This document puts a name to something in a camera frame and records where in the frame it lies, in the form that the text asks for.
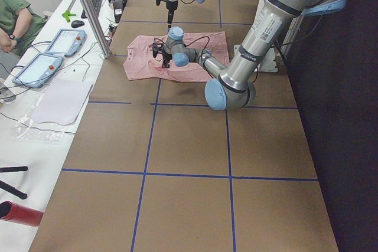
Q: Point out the white mounting column with base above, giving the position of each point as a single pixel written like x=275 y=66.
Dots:
x=268 y=54

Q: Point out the black computer mouse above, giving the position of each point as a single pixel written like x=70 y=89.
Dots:
x=77 y=23

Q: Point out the black device on desk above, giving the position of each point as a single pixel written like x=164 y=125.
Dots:
x=118 y=7

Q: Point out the green plastic tool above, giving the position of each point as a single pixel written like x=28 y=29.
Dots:
x=67 y=14

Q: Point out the near blue teach pendant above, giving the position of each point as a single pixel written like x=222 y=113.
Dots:
x=40 y=69

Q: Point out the pink t-shirt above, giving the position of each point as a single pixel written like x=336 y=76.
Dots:
x=140 y=63

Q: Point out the aluminium frame post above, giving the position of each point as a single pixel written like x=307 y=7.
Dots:
x=96 y=27

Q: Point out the blue teach pendant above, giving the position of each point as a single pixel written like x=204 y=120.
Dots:
x=66 y=42
x=40 y=69

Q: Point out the clear plastic bag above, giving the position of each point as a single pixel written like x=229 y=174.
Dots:
x=27 y=129

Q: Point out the red cylinder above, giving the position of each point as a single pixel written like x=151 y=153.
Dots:
x=20 y=214

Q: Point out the white paper sheet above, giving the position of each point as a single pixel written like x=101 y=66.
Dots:
x=62 y=101

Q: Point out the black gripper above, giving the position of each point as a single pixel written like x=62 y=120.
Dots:
x=166 y=57
x=170 y=6

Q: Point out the black keyboard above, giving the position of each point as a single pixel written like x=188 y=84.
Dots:
x=94 y=2

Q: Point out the far blue teach pendant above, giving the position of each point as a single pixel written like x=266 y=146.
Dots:
x=66 y=42

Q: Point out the person in green shirt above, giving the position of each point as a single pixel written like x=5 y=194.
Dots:
x=19 y=26

